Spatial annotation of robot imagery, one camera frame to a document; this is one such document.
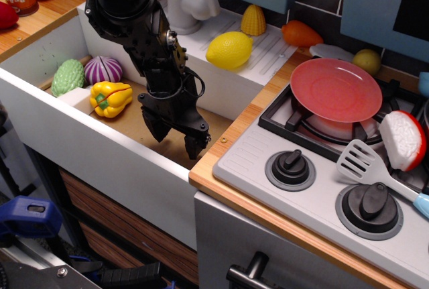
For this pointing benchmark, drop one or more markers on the black burner grate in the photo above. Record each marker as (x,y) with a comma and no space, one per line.
(321,140)

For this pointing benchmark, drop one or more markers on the green toy bitter melon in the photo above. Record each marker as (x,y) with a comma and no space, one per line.
(70,75)

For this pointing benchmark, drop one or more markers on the yellow toy lemon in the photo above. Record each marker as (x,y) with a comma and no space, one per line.
(229,50)

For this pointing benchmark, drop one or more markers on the red toy at left edge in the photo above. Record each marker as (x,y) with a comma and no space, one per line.
(8,16)

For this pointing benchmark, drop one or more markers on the small black stove knob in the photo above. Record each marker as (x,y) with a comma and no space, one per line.
(290,171)

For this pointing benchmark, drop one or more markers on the yellow toy bell pepper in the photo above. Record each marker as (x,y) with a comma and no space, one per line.
(109,99)

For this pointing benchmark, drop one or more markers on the yellow toy corn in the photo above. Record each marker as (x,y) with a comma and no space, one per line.
(253,21)

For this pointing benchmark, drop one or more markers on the grey toy stove top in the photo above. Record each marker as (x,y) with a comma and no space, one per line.
(404,256)

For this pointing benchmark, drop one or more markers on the purple toy onion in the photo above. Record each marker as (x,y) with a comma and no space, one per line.
(101,68)

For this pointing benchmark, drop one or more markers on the blue clamp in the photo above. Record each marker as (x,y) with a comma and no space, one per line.
(30,217)

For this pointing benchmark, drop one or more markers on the white toy sink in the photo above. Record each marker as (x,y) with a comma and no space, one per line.
(119,157)

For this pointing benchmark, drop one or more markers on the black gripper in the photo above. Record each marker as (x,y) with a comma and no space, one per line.
(170,103)

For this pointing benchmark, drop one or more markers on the pink plastic plate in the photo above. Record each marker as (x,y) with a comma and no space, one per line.
(336,90)

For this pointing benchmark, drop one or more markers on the small yellow toy fruit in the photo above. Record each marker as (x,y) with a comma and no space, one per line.
(369,60)

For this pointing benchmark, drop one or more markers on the grey toy faucet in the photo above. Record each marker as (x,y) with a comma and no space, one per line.
(185,16)

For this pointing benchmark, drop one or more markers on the white toy lid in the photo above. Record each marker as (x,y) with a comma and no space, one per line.
(331,51)

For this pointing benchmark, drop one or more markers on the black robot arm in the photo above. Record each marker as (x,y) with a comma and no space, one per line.
(142,29)

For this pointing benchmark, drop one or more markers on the large black stove knob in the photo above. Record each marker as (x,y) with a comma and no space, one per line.
(369,211)

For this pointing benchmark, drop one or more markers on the grey toy spatula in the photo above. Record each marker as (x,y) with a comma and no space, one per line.
(361,163)

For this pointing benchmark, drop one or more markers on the white foam block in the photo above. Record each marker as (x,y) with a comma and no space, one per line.
(79,98)

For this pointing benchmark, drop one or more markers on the metal oven door handle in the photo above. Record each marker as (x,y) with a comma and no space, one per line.
(252,276)

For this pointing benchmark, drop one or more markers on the orange toy carrot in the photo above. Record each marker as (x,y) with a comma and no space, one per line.
(297,33)

